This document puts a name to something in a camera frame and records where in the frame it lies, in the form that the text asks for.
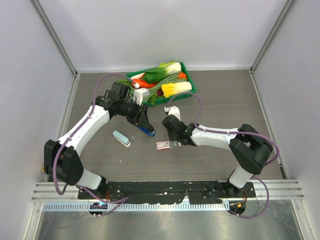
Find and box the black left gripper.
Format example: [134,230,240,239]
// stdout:
[119,99,151,128]

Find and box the staple box red white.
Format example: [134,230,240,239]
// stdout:
[156,140,181,150]

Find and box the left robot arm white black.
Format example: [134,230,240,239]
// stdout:
[44,82,156,200]

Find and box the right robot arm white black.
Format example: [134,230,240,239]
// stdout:
[161,114,273,198]

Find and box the light blue small stapler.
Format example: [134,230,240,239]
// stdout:
[112,130,131,147]

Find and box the green plastic tray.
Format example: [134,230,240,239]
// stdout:
[124,61,197,107]

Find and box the yellow napa cabbage toy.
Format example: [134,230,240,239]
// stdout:
[161,81,192,98]

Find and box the green leafy vegetable toy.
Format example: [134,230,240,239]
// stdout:
[126,66,169,84]

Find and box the green bean bundle toy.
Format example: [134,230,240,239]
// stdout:
[134,71,188,102]

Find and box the small orange carrot toy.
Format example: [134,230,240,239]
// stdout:
[177,72,187,79]

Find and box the white bok choy toy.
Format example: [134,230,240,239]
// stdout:
[159,61,182,76]

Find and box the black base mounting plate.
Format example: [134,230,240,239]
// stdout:
[91,180,256,205]

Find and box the orange snack bag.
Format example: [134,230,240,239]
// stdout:
[41,165,47,175]

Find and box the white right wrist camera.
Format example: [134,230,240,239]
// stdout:
[163,106,181,122]

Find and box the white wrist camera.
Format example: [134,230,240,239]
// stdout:
[163,106,181,122]
[132,83,150,106]

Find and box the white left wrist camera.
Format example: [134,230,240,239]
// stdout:
[132,83,150,106]

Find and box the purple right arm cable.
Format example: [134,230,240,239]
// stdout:
[166,92,280,220]

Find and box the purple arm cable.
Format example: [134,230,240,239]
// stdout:
[53,73,141,217]
[166,92,280,220]

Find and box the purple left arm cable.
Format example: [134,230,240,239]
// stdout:
[53,73,141,217]

